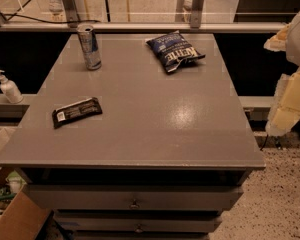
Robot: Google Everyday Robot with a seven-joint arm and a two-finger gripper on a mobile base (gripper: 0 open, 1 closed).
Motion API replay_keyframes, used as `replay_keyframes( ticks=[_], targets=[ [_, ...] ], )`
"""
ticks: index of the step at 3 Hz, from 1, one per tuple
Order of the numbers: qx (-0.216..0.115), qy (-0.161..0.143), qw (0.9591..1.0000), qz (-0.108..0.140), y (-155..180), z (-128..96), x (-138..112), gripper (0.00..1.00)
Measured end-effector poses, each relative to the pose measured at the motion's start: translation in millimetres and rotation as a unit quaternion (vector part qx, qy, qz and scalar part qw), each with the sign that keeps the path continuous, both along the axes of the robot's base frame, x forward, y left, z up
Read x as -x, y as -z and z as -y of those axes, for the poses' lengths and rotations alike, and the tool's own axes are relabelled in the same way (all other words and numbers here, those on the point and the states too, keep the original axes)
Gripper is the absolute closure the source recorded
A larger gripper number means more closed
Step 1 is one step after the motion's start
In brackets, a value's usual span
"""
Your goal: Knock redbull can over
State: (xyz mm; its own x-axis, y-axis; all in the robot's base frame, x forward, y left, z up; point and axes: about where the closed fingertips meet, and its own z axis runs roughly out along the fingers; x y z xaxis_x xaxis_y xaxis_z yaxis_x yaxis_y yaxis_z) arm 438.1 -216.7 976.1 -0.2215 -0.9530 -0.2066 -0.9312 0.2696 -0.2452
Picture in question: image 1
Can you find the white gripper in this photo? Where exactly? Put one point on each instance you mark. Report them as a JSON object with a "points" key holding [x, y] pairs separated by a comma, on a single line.
{"points": [[284, 112]]}

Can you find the silver blue redbull can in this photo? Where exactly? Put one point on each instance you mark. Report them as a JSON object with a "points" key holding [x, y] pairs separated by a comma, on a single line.
{"points": [[89, 46]]}

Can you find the blue kettle chips bag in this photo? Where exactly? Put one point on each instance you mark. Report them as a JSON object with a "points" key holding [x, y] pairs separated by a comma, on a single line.
{"points": [[173, 51]]}

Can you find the grey drawer cabinet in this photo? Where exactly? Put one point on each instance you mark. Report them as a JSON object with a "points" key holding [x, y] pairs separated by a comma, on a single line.
{"points": [[156, 129]]}

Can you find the black snack bar wrapper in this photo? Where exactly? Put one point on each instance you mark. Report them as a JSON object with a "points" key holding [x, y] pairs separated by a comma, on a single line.
{"points": [[76, 111]]}

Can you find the lower grey drawer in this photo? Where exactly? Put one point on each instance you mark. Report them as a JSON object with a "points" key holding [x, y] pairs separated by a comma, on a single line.
{"points": [[139, 222]]}

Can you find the grey drawer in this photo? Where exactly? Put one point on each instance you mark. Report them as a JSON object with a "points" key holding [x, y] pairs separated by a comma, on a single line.
{"points": [[136, 198], [139, 222]]}

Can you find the upper grey drawer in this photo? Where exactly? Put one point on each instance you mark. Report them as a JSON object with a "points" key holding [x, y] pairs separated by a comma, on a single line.
{"points": [[136, 198]]}

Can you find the white pump soap bottle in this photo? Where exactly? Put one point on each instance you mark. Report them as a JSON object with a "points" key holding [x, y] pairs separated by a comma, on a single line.
{"points": [[9, 89]]}

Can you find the brown cardboard box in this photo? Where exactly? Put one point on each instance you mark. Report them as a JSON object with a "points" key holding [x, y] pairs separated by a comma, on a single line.
{"points": [[22, 219]]}

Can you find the metal window rail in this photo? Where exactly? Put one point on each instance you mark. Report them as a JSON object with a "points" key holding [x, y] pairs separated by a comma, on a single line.
{"points": [[237, 27]]}

